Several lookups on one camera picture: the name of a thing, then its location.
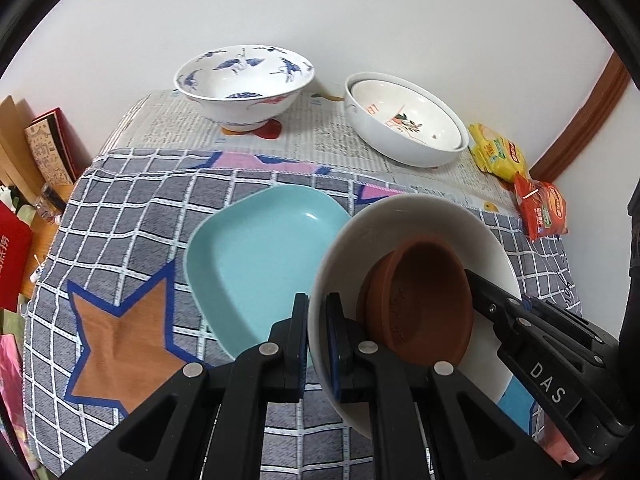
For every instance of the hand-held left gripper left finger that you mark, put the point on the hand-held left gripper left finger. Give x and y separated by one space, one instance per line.
302 365

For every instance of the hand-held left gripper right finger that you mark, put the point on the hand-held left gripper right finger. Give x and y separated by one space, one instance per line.
333 355

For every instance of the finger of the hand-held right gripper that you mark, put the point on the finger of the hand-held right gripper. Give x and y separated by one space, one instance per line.
555 320
495 305

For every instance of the brown clay bowl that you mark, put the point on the brown clay bowl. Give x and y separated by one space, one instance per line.
425 300

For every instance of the teal square plate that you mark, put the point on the teal square plate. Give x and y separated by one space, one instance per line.
260 270

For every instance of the white ceramic bowl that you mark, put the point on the white ceramic bowl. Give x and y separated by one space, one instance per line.
425 220

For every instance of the red snack packet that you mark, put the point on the red snack packet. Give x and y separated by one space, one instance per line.
542 210

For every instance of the yellow snack packet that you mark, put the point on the yellow snack packet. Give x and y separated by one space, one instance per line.
500 155

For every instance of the large plain white bowl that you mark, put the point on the large plain white bowl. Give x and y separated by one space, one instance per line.
390 145

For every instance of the white rabbit print bowl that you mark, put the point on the white rabbit print bowl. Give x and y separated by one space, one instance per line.
425 110

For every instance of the lace pattern tablecloth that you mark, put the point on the lace pattern tablecloth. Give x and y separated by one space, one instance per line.
325 135

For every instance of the grey checked blanket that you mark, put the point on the grey checked blanket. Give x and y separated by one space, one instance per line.
125 220

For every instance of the blue crane pattern bowl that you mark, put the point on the blue crane pattern bowl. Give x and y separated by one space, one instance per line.
235 80

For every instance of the red paper bag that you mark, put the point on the red paper bag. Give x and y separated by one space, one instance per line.
12 260

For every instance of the red patterned box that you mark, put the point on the red patterned box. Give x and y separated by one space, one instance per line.
50 150

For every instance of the brown wooden door frame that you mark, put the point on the brown wooden door frame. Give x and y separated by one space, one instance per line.
590 115

